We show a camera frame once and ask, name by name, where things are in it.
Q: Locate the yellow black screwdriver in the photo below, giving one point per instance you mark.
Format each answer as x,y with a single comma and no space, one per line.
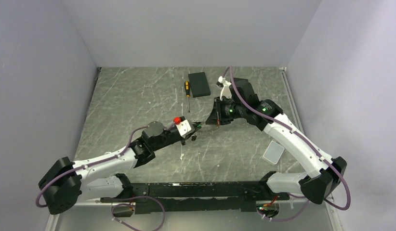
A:
187,93

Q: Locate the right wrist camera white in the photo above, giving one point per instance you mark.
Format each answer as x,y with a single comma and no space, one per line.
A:
225,91

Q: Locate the white grey tablet device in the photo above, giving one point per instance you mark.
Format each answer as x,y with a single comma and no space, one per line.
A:
273,153

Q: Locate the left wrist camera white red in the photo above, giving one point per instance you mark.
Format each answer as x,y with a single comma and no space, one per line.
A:
184,126

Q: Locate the black box left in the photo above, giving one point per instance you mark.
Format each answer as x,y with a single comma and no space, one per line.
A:
199,84

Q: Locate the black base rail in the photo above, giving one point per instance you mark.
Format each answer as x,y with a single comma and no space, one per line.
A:
244,196

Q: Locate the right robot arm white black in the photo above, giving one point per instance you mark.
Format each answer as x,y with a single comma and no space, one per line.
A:
322,173

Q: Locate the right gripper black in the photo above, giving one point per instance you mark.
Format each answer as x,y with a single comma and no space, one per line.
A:
217,116

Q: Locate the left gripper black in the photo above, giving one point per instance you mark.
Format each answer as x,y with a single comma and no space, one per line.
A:
184,137

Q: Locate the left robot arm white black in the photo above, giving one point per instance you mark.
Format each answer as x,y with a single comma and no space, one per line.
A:
68,182

